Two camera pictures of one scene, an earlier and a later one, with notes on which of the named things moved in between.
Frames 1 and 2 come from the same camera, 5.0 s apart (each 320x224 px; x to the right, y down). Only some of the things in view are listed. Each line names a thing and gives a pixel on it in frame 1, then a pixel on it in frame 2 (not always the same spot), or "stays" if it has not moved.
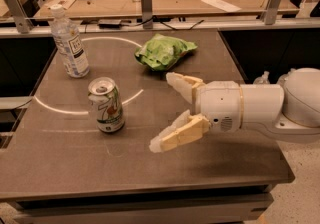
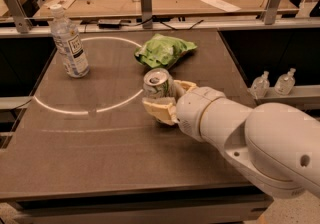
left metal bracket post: x=22 y=18 stays
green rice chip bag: x=161 y=51 stays
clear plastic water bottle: x=69 y=43 stays
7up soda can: x=105 y=96 → x=158 y=83
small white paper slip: x=221 y=4 stays
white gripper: x=218 y=105 → x=196 y=112
